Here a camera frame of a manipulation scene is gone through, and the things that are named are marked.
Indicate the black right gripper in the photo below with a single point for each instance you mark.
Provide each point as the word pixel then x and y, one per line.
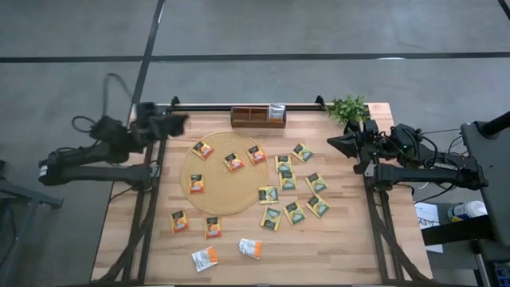
pixel 368 149

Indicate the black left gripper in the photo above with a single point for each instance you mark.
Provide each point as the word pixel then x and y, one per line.
pixel 153 126

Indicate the white and orange tea packet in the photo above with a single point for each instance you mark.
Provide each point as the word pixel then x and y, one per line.
pixel 250 248
pixel 205 258
pixel 277 111
pixel 277 106
pixel 277 116

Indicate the wooden organizer box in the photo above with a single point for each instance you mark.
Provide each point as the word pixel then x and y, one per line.
pixel 251 115

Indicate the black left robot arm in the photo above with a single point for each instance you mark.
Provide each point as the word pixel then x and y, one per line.
pixel 99 173

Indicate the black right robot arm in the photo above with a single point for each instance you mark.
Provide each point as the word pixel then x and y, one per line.
pixel 422 173

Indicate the green plant in white pot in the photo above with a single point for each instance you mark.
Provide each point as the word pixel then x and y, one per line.
pixel 348 109

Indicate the round woven placemat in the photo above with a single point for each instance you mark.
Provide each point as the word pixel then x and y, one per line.
pixel 223 195

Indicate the white paper sheet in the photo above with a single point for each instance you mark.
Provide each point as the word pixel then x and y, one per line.
pixel 426 211

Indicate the black flat bar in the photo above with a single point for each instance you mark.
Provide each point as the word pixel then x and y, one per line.
pixel 454 233

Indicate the white blue wipes canister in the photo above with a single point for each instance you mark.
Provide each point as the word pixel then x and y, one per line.
pixel 470 209

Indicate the black cart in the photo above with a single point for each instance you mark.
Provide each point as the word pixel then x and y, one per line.
pixel 490 171

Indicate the grey metal stand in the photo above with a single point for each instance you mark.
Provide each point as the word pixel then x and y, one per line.
pixel 28 198

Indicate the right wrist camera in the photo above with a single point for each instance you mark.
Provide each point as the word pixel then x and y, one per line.
pixel 370 127

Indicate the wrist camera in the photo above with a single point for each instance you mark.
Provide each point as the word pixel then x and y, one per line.
pixel 146 108
pixel 370 127

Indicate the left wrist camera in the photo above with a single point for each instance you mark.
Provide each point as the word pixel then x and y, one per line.
pixel 146 108

